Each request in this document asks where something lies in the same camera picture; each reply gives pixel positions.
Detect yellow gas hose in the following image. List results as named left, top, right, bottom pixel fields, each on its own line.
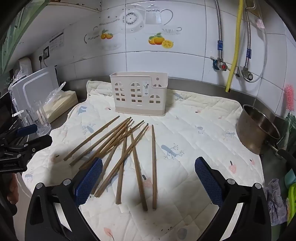
left=225, top=0, right=244, bottom=93

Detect clear glass cup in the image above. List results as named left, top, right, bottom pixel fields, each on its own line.
left=26, top=101, right=51, bottom=137

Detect braided metal hose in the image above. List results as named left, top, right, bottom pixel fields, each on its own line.
left=214, top=0, right=223, bottom=61
left=244, top=6, right=253, bottom=70

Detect white wall label sticker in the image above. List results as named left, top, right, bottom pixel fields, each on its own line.
left=49, top=32, right=64, bottom=52

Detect white quilted patterned mat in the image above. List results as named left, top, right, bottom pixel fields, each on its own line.
left=22, top=81, right=264, bottom=240

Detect wall power socket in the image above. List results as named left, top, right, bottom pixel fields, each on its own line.
left=43, top=46, right=50, bottom=59

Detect grey blue rag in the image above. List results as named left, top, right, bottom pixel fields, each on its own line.
left=263, top=178, right=287, bottom=226

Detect wooden chopstick vertical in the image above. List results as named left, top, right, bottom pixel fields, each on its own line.
left=115, top=137, right=127, bottom=205

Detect wooden chopstick long diagonal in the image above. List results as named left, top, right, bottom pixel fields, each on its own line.
left=94, top=124, right=149, bottom=197

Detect wooden chopstick bundle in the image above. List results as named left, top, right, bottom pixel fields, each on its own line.
left=79, top=117, right=132, bottom=170
left=90, top=120, right=145, bottom=195

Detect beige plastic utensil holder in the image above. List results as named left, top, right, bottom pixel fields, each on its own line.
left=109, top=72, right=168, bottom=116

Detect left braided metal hose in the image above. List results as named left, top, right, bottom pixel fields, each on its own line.
left=214, top=0, right=223, bottom=61

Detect person's left hand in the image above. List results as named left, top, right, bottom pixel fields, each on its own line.
left=7, top=174, right=19, bottom=205

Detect green cabinet door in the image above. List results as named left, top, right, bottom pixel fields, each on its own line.
left=1, top=1, right=50, bottom=74

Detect white plastic storage box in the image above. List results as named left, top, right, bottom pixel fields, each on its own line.
left=9, top=66, right=59, bottom=118

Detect stainless steel pot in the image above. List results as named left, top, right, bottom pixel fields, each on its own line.
left=236, top=104, right=282, bottom=155

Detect steel angle valve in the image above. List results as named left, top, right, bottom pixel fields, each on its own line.
left=236, top=67, right=253, bottom=82

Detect white appliance behind box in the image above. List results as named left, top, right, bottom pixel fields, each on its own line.
left=18, top=57, right=33, bottom=74

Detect red handle water valve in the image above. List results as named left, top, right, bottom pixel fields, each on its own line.
left=210, top=56, right=231, bottom=71

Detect right braided metal hose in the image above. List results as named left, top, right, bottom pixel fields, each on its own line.
left=244, top=6, right=253, bottom=70

